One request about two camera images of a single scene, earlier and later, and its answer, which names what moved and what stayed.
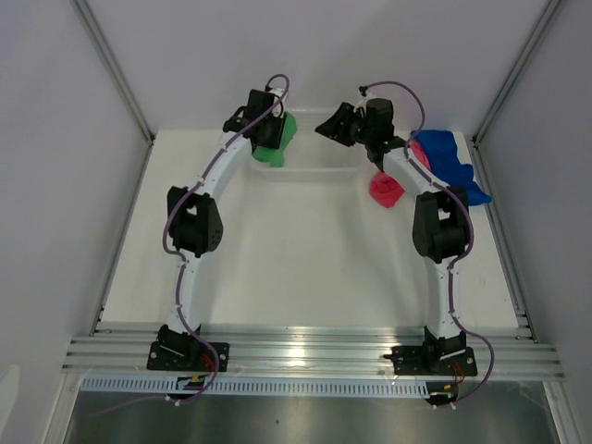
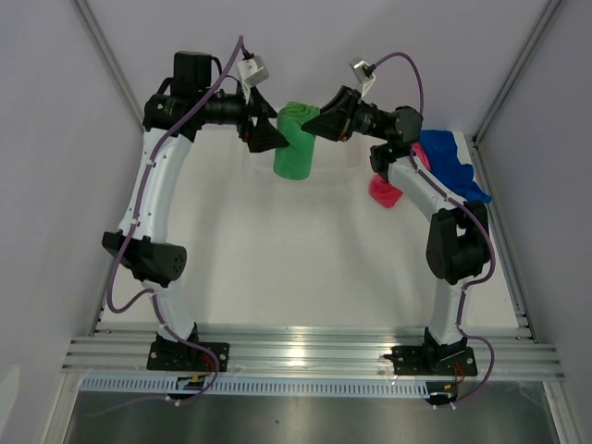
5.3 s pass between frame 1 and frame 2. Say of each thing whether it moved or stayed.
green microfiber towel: moved
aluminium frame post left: stayed
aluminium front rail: stayed
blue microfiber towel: stayed
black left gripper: moved
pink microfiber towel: stayed
